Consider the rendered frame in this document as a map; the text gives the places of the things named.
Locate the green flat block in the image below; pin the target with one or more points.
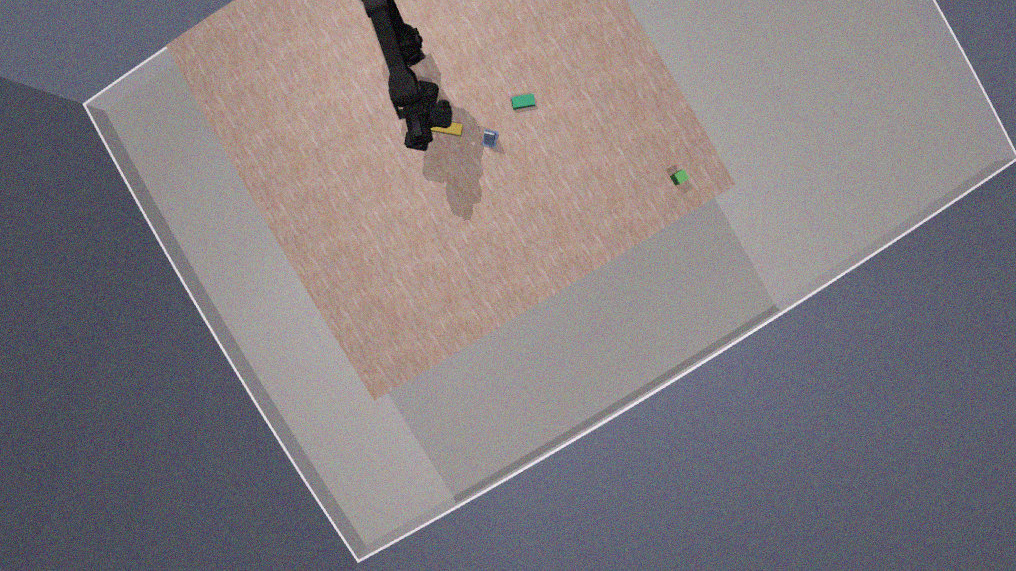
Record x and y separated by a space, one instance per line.
523 101

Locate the small green block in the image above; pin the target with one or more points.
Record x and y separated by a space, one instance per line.
679 177

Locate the yellow bar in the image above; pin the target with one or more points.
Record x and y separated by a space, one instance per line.
454 129

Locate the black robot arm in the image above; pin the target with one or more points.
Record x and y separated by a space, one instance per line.
401 45

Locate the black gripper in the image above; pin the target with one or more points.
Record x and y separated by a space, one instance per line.
432 90

